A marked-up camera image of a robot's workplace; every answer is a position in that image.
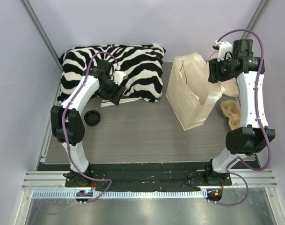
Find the zebra print cushion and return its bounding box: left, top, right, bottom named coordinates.
left=57, top=44, right=166, bottom=103

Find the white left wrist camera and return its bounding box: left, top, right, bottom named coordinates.
left=113, top=70, right=128, bottom=85

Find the white paper straw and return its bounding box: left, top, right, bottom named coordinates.
left=100, top=98, right=139, bottom=108

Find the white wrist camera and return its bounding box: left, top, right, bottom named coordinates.
left=213, top=40, right=232, bottom=61
left=113, top=70, right=128, bottom=85

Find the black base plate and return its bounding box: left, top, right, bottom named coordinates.
left=63, top=162, right=232, bottom=192

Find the beige cloth drawstring pouch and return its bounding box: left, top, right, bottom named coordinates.
left=221, top=78, right=239, bottom=98

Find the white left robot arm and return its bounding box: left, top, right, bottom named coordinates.
left=51, top=60, right=128, bottom=187

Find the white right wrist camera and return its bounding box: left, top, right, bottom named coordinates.
left=213, top=40, right=232, bottom=61

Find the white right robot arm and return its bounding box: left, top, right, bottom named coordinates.
left=203, top=39, right=276, bottom=185

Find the cream paper bag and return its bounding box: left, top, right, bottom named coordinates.
left=166, top=52, right=225, bottom=131

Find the black lid stack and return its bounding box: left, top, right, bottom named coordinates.
left=84, top=110, right=101, bottom=126

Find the white slotted cable duct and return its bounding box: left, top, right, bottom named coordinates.
left=32, top=189, right=207, bottom=199

